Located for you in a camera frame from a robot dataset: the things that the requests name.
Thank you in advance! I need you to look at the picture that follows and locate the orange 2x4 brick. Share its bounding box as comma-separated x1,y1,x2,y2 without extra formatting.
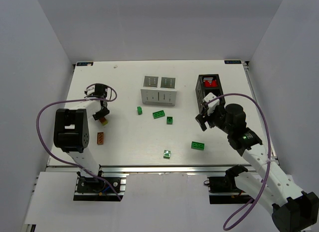
99,117,108,125

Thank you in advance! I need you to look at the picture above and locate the green 2x3 brick front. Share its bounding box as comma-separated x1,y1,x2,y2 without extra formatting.
191,141,205,151

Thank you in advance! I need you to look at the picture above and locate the green 2x3 brick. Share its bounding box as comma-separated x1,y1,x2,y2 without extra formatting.
153,110,165,119
191,141,205,151

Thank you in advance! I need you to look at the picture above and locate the red and lime brick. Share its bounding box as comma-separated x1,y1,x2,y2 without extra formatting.
203,78,218,88

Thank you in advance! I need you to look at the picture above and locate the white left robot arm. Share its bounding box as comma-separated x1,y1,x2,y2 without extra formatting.
53,84,110,192

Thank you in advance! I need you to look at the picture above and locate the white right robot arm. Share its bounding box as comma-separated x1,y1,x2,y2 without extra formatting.
196,102,319,232

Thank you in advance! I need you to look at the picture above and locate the orange small brick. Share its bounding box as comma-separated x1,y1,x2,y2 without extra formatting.
97,132,104,145

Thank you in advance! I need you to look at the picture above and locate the black slotted two-bin container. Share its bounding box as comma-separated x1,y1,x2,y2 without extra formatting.
195,74,224,112

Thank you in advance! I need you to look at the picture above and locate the small dark green brick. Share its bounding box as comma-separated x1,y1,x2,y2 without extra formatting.
137,106,143,115

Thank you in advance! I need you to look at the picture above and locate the green 2x2 brick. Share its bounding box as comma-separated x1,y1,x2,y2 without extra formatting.
166,116,173,125

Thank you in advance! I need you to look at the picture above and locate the dark logo sticker left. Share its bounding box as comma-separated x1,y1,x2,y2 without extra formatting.
76,62,94,67

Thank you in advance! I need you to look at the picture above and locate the dark logo sticker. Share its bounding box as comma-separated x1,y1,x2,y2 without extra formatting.
76,62,94,67
224,60,242,64

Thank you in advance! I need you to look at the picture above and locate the white slotted two-bin container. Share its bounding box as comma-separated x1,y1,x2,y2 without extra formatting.
141,76,177,106

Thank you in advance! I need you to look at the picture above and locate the dark logo sticker right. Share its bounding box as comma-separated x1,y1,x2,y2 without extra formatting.
224,60,242,64

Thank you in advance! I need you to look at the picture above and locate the light green printed brick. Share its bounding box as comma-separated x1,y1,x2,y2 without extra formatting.
163,150,171,159

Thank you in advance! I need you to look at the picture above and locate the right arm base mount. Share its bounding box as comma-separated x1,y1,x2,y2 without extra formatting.
203,177,252,205

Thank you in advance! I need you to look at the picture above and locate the aluminium table rail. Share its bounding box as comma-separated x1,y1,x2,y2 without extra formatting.
45,165,256,173

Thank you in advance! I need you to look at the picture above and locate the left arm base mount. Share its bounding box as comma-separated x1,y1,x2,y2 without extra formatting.
73,174,126,202

